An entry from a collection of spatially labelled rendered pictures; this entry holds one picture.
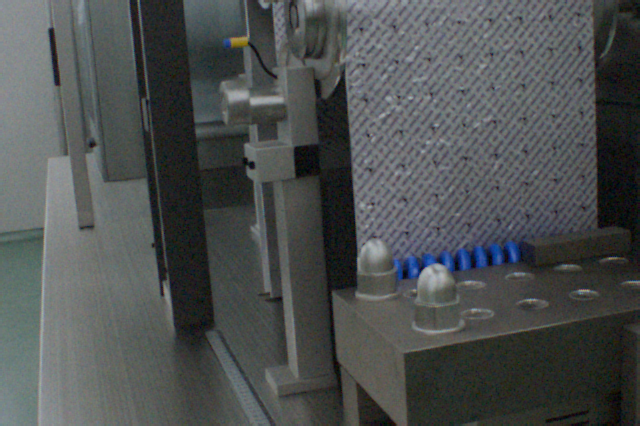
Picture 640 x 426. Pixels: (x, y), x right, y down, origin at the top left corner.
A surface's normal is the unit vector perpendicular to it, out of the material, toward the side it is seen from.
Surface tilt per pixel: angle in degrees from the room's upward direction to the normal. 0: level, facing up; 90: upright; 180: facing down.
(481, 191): 90
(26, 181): 90
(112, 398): 0
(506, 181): 90
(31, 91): 90
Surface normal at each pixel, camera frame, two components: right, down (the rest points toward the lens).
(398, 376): -0.96, 0.12
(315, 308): 0.28, 0.17
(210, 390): -0.07, -0.98
